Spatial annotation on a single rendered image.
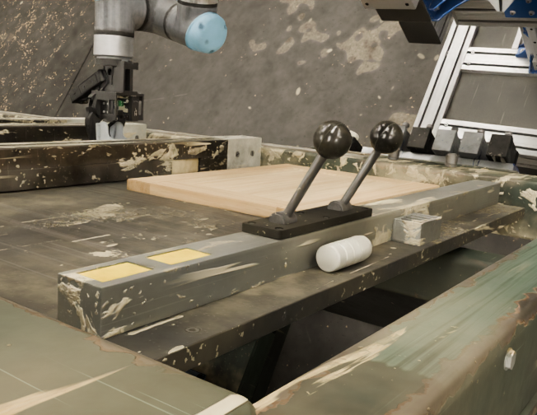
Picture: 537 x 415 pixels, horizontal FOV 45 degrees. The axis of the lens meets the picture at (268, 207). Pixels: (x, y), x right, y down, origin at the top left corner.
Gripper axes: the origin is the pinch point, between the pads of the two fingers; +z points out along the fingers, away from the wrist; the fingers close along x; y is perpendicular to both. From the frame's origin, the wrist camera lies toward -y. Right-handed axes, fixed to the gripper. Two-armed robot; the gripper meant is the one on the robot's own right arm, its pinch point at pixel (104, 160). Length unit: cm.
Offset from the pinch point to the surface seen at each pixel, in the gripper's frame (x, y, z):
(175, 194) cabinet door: -10.6, 30.3, 1.4
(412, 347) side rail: -53, 90, -3
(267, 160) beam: 38.1, 13.1, 0.4
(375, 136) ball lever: -21, 70, -12
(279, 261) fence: -35, 68, 0
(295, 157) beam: 38.1, 20.9, -1.4
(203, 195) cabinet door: -10.6, 36.2, 0.6
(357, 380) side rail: -59, 89, -3
